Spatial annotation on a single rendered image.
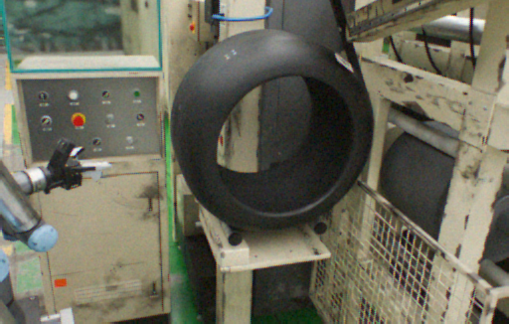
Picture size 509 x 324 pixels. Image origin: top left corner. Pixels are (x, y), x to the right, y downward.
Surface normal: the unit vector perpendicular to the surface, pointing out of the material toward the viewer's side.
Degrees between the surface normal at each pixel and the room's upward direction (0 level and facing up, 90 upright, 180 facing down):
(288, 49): 43
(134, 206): 90
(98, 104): 90
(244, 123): 90
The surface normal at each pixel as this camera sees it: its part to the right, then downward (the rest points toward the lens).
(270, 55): 0.07, -0.42
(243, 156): 0.29, 0.36
